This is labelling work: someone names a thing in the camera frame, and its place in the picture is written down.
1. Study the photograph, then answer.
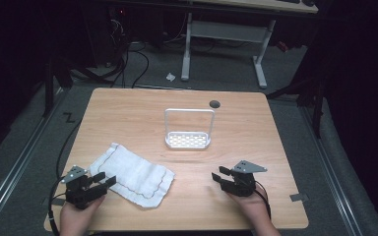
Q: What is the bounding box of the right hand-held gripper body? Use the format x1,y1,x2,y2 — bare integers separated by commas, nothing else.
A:
220,159,268,198

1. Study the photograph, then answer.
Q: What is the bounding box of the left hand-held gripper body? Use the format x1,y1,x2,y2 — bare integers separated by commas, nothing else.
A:
60,164,107,210

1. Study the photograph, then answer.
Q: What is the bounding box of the person's right hand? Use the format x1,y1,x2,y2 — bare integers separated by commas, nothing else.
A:
226,184,271,227

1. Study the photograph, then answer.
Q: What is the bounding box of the person's left hand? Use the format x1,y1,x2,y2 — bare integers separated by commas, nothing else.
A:
59,195,106,231

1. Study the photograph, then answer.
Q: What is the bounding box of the grey tape piece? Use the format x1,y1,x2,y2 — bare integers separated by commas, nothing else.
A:
289,193,310,203
40,197,67,207

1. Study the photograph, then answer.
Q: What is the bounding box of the white cloth with dark stitching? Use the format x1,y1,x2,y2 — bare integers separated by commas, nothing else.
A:
88,142,176,209

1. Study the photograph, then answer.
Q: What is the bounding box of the black metal stand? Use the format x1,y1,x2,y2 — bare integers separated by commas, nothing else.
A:
41,55,75,118
266,55,326,140

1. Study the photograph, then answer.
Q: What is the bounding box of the white-framed wooden desk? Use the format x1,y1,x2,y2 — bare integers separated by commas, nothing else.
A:
180,0,320,89

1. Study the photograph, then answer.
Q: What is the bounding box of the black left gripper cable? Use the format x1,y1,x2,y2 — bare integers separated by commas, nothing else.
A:
47,176,68,236

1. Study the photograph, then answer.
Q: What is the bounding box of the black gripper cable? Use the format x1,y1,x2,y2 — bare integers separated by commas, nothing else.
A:
47,176,68,236
254,180,273,220

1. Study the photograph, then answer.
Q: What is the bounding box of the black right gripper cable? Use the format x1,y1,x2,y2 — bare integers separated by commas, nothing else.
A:
254,180,273,220

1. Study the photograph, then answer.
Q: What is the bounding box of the black floor cable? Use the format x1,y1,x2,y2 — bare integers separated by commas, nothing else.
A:
55,119,83,180

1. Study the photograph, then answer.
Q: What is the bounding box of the white plastic rack with handle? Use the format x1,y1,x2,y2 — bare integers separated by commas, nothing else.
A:
163,107,217,150

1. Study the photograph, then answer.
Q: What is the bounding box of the metal floor rail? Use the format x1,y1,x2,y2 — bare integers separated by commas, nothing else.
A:
299,106,364,236
0,88,67,228

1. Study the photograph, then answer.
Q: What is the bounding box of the bundle of black cables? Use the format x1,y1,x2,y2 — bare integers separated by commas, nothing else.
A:
68,8,151,89

